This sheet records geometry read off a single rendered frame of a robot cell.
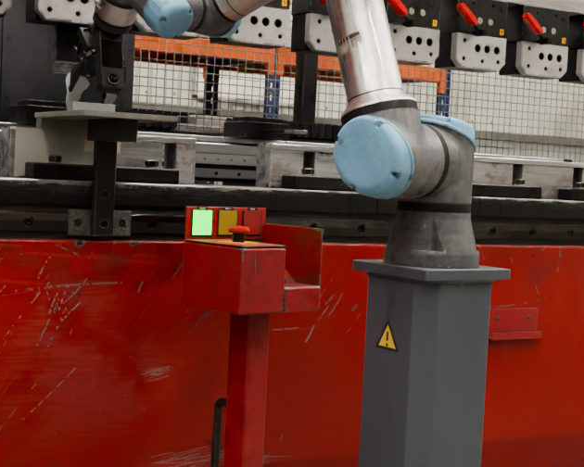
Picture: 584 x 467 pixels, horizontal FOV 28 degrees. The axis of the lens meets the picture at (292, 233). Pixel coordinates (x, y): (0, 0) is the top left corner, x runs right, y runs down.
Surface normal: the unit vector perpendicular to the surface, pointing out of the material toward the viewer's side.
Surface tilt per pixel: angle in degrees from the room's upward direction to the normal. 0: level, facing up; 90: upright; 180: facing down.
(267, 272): 90
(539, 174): 90
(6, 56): 90
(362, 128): 97
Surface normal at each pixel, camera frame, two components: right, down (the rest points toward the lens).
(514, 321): 0.51, 0.07
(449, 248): 0.29, -0.24
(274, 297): 0.71, 0.07
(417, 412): -0.16, 0.04
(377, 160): -0.58, 0.14
